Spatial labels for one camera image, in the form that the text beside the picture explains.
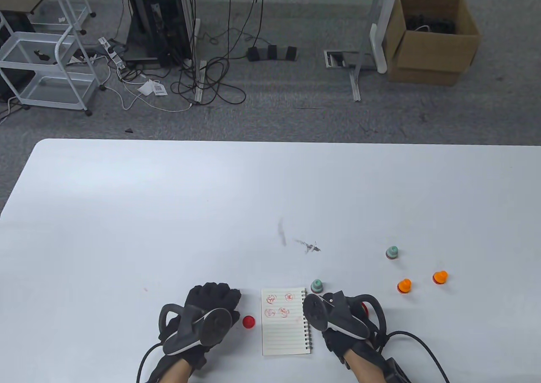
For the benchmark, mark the red lid with yellow label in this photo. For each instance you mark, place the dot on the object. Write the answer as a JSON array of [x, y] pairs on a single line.
[[364, 308]]

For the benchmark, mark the black power adapter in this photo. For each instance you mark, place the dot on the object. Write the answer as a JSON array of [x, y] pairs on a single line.
[[252, 54], [272, 52], [291, 53]]

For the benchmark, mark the small black clip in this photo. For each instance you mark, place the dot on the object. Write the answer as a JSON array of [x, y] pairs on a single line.
[[41, 55]]

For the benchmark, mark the green reward stamp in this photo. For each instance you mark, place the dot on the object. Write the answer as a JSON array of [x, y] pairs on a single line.
[[317, 286], [392, 253]]

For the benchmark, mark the red round stamp cap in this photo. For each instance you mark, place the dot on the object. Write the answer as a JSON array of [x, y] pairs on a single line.
[[249, 321]]

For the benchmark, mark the black computer tower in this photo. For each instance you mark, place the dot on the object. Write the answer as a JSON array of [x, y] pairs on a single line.
[[165, 15]]

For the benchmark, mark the orange reward stamp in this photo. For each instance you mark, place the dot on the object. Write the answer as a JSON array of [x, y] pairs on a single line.
[[440, 277], [404, 286]]

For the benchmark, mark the metal desk leg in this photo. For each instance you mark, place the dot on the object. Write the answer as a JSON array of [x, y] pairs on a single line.
[[355, 88], [200, 89]]

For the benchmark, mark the white paper tag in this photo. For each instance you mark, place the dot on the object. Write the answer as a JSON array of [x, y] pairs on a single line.
[[146, 88]]

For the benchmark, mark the person's right hand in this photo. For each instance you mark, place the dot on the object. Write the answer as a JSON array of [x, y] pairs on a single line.
[[342, 343]]

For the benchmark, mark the person's right forearm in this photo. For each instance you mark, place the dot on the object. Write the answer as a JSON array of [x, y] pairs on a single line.
[[367, 368]]

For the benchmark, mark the grey power strip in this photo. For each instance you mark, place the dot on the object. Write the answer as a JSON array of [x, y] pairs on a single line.
[[281, 54]]

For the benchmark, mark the printed paper label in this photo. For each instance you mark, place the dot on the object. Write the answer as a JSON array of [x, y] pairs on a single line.
[[159, 90]]

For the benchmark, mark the white lined spiral notebook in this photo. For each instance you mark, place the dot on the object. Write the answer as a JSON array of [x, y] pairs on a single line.
[[283, 321]]

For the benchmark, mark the person's left forearm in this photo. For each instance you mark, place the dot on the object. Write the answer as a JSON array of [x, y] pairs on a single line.
[[175, 374]]

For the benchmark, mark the white plastic panel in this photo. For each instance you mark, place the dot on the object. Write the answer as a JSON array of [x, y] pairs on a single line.
[[377, 47]]

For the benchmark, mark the white rolling cart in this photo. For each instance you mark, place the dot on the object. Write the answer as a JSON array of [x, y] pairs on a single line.
[[55, 89]]

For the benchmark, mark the metal floor socket box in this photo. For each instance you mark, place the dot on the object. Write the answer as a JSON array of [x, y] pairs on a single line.
[[336, 59]]

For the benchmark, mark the brown cardboard box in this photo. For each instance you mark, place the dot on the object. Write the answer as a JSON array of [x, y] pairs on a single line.
[[435, 59]]

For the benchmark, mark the white power strip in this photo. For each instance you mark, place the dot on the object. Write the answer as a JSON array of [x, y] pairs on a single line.
[[110, 51]]

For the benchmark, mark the person's left hand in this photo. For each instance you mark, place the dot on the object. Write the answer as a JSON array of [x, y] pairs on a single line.
[[211, 296]]

